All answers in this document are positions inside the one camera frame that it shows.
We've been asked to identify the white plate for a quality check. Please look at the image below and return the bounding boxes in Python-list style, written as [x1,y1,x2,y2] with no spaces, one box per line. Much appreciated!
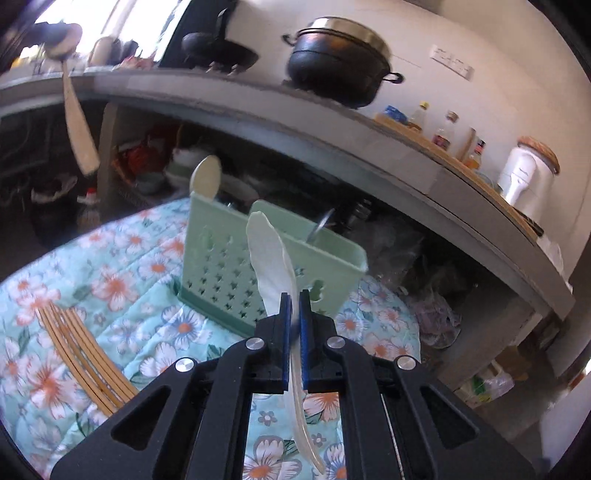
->
[217,173,259,208]

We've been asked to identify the floral turquoise blanket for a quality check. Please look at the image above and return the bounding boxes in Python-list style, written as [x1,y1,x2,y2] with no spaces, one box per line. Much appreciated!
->
[0,196,421,480]

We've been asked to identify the green star-cutout utensil holder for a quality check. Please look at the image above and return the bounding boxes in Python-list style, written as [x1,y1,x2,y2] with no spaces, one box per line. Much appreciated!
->
[178,194,369,337]

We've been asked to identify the cream plastic ladle spoon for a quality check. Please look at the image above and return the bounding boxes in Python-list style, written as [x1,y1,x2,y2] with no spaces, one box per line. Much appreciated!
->
[191,154,222,202]

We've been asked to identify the white long-handled tool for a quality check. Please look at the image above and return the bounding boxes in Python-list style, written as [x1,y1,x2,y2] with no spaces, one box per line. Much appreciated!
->
[28,21,101,177]

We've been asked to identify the white and red plastic fitting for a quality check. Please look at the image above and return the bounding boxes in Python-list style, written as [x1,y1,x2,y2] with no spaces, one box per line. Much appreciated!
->
[76,187,100,232]

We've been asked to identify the white plastic bag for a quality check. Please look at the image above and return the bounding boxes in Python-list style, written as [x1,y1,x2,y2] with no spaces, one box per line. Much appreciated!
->
[538,233,566,278]

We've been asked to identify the white rice paddle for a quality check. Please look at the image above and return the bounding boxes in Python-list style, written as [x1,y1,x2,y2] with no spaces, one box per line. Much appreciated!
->
[246,210,326,475]

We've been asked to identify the black cooking pot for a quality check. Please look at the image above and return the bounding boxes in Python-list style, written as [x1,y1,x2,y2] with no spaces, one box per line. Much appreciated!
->
[283,17,404,109]

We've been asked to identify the red-label sauce bottle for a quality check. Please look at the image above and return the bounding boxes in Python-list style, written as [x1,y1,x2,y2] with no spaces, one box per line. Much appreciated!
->
[433,111,459,151]

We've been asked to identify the dark and white cloth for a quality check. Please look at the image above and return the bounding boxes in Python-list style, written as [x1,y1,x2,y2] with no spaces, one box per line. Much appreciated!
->
[31,174,78,204]

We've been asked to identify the grey concrete counter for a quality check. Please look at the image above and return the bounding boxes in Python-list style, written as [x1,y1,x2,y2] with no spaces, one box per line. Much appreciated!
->
[0,69,575,393]

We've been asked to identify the bundle of wooden chopsticks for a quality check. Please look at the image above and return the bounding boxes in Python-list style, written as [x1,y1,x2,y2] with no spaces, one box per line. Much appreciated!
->
[37,302,139,416]

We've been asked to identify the white kitchen appliance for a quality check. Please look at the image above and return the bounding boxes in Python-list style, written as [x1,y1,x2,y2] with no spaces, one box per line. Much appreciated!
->
[496,145,554,209]

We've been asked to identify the large metal spoon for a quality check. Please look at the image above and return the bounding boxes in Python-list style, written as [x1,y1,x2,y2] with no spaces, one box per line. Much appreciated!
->
[306,208,336,244]

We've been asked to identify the white wall socket strip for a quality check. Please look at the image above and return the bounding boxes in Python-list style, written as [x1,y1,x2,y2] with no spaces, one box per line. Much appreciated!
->
[429,44,475,79]

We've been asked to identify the cardboard tube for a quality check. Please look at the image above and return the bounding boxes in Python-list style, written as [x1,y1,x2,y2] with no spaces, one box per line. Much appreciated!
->
[457,127,476,160]

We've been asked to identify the clear crumpled plastic bags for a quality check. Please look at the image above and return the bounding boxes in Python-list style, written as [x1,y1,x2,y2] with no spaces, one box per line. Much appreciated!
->
[365,217,462,347]

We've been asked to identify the cardboard box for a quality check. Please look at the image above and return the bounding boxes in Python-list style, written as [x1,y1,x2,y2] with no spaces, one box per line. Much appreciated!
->
[496,344,536,377]

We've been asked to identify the green yellow plastic bag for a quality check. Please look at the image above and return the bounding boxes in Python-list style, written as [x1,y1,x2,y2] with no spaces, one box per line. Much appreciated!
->
[455,362,515,409]

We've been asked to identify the clear yellow-cap bottle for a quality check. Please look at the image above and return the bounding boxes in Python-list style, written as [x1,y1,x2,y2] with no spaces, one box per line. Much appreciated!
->
[409,102,430,132]

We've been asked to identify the woven round lid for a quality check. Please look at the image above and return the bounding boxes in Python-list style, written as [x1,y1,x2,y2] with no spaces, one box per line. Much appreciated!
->
[517,136,560,174]

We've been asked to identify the stack of ceramic bowls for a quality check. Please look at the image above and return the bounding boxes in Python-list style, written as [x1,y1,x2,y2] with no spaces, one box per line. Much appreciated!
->
[164,148,204,195]

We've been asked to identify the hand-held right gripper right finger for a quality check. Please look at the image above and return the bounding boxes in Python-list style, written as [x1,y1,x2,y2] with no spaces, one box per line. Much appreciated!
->
[300,291,536,480]

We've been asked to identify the red plastic bag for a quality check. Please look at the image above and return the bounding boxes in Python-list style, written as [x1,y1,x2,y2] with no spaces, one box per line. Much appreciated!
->
[117,134,167,185]

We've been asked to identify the black wok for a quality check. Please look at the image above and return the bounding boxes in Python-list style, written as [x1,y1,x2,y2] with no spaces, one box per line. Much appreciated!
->
[181,9,259,75]

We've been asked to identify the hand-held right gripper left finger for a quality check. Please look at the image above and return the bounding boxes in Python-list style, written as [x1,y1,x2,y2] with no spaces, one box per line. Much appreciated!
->
[48,293,294,480]

